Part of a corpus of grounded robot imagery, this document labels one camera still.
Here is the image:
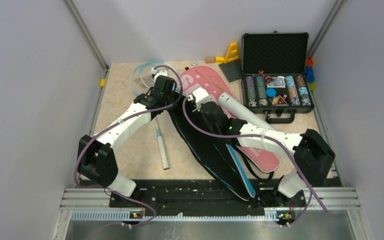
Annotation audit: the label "blue badminton racket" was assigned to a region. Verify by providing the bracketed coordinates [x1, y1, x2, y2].
[129, 60, 171, 96]
[155, 117, 170, 171]

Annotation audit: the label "blue racket cover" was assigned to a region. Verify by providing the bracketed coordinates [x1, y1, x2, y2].
[168, 96, 256, 201]

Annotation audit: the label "white shuttlecock tube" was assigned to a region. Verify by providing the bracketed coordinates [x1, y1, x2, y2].
[217, 92, 275, 130]

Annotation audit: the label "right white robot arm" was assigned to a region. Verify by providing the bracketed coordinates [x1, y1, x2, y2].
[196, 101, 336, 206]

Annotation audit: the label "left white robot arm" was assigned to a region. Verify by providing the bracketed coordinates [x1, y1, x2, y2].
[76, 75, 177, 207]

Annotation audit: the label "pink racket cover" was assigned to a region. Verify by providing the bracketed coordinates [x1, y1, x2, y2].
[180, 65, 280, 173]

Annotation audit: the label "dark grey building plate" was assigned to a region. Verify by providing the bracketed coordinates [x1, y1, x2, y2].
[218, 59, 243, 82]

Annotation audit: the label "small wooden block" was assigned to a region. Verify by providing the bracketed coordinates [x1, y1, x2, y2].
[204, 57, 216, 64]

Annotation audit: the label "yellow letter A toy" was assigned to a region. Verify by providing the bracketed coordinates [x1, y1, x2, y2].
[215, 42, 240, 64]

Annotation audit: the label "black poker chip case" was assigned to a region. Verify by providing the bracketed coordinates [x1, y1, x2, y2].
[240, 32, 315, 124]

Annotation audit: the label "coloured toys in corner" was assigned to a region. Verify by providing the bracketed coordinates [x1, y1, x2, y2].
[305, 58, 316, 92]

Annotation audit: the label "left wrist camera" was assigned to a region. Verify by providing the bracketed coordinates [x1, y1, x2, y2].
[150, 68, 167, 81]

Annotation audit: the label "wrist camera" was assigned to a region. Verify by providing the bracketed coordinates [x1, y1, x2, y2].
[186, 87, 217, 113]
[150, 68, 167, 81]

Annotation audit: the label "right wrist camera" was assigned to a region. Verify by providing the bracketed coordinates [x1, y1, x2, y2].
[186, 87, 217, 113]

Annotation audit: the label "yellow clip on frame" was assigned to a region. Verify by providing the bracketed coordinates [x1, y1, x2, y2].
[99, 78, 106, 88]

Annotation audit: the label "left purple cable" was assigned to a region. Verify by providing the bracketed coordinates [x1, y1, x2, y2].
[73, 64, 184, 229]

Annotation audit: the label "purple cable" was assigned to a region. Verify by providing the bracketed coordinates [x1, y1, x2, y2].
[182, 96, 329, 226]
[73, 64, 184, 229]

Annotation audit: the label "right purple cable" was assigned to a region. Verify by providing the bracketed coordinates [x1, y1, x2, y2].
[182, 96, 329, 226]

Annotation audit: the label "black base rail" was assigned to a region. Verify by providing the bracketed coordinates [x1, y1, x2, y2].
[97, 179, 306, 220]

